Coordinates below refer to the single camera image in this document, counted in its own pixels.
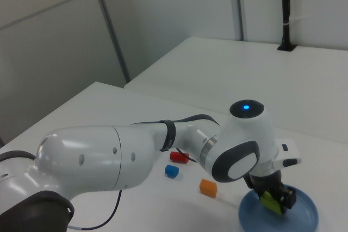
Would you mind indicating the black camera pole with base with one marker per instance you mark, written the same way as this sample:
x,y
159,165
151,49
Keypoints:
x,y
285,12

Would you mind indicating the green rectangular block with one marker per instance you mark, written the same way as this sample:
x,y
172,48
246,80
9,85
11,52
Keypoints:
x,y
267,202

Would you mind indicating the blue plate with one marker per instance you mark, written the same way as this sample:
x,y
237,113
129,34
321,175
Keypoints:
x,y
299,221

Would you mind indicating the red cylinder block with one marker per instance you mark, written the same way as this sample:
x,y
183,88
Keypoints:
x,y
178,157

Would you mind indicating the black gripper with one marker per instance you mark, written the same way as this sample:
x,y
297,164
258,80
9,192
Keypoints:
x,y
265,181

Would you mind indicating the small blue block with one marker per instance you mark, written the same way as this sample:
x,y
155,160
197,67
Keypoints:
x,y
171,170

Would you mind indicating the orange rectangular block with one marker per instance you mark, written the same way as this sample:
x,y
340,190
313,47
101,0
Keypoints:
x,y
208,187

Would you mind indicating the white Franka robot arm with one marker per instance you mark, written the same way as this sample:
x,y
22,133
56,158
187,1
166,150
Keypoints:
x,y
95,156

